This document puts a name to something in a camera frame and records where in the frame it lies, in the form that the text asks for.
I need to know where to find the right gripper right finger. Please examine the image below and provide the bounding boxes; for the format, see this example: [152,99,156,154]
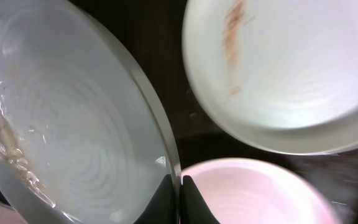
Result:
[180,175,219,224]

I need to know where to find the white plate with sauce streak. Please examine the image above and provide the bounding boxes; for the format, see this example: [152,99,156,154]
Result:
[182,0,358,155]

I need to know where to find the dark brown serving tray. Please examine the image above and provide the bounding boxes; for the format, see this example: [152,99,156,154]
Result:
[0,0,358,224]

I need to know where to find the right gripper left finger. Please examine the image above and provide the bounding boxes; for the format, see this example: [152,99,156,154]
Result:
[134,174,177,224]

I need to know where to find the white plate at tray back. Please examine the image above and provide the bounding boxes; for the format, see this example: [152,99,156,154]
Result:
[182,158,341,224]

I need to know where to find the white plate with ring pattern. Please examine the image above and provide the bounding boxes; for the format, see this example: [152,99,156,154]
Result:
[0,1,180,224]

